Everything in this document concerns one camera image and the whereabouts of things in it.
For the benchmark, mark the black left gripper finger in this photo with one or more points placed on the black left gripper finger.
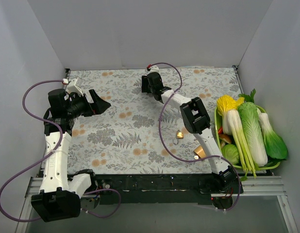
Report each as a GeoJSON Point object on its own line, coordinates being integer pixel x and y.
{"type": "Point", "coordinates": [99, 108]}
{"type": "Point", "coordinates": [95, 97]}

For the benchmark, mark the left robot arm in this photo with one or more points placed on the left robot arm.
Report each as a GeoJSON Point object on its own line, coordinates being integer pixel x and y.
{"type": "Point", "coordinates": [59, 196]}

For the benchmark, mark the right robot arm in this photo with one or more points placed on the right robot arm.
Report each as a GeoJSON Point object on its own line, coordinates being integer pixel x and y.
{"type": "Point", "coordinates": [197, 122]}

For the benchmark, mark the bok choy toy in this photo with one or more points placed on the bok choy toy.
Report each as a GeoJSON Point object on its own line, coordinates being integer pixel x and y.
{"type": "Point", "coordinates": [271, 138]}

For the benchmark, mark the small brass padlock left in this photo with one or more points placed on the small brass padlock left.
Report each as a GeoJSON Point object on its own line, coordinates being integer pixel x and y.
{"type": "Point", "coordinates": [179, 135]}

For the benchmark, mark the aluminium frame rail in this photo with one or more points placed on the aluminium frame rail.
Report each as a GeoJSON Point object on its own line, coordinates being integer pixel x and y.
{"type": "Point", "coordinates": [259, 187]}

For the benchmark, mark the red pepper toy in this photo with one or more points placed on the red pepper toy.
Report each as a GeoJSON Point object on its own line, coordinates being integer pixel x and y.
{"type": "Point", "coordinates": [220, 130]}

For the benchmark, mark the green napa cabbage toy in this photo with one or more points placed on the green napa cabbage toy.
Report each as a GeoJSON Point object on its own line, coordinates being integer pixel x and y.
{"type": "Point", "coordinates": [252, 132]}

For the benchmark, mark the green plastic basket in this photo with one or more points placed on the green plastic basket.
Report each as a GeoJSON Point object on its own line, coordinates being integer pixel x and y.
{"type": "Point", "coordinates": [222, 122]}

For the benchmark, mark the yellow napa cabbage toy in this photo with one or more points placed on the yellow napa cabbage toy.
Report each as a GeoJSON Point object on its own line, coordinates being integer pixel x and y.
{"type": "Point", "coordinates": [226, 103]}

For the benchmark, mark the floral patterned table mat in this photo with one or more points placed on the floral patterned table mat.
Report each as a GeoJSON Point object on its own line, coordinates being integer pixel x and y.
{"type": "Point", "coordinates": [134, 136]}

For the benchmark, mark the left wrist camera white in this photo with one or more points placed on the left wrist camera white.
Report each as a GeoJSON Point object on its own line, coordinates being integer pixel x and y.
{"type": "Point", "coordinates": [74, 86]}

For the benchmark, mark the brown mushroom toy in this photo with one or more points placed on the brown mushroom toy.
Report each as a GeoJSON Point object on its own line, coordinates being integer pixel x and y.
{"type": "Point", "coordinates": [226, 138]}

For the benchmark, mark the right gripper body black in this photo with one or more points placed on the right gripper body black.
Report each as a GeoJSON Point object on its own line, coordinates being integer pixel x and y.
{"type": "Point", "coordinates": [144, 84]}

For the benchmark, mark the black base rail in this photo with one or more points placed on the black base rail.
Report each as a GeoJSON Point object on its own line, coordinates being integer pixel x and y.
{"type": "Point", "coordinates": [159, 188]}

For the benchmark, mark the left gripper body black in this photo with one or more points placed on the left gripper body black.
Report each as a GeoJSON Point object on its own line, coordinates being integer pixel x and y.
{"type": "Point", "coordinates": [92, 105]}

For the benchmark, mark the round green cabbage toy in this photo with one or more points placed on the round green cabbage toy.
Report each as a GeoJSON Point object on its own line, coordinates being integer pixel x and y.
{"type": "Point", "coordinates": [230, 152]}

